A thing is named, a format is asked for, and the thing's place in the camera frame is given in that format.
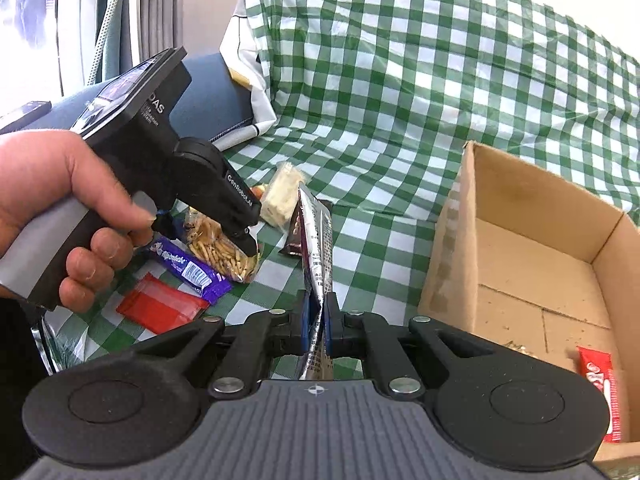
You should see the white rice cracker packet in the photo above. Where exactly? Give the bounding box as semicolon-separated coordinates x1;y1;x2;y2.
260;162;307;231

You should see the peanut snack packet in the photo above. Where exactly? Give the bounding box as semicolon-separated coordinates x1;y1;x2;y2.
183;207;260;283

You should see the red snack packet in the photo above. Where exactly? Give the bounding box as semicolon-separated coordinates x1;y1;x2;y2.
116;273;209;335

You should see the brown cardboard box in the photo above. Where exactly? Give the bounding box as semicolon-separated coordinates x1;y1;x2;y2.
418;142;639;467

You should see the person's left hand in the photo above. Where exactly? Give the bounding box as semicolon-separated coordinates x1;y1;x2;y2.
1;130;155;313

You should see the green white checkered cloth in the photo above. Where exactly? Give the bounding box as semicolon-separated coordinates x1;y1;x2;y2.
29;0;640;380

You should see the white patterned pillow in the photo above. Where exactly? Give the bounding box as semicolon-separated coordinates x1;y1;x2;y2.
213;0;277;150

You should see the red KitKat bar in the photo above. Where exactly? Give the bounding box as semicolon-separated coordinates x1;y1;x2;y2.
578;347;622;443

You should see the silver snack stick packet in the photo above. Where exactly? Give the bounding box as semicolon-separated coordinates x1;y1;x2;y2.
298;184;334;380

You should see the purple chocolate bar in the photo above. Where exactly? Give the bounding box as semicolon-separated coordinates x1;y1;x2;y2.
145;234;232;304

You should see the blue sofa cushion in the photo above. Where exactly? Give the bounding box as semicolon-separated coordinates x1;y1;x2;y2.
170;53;258;151

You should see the dark brown chocolate bar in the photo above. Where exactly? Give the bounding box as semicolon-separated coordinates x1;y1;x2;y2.
280;200;334;258

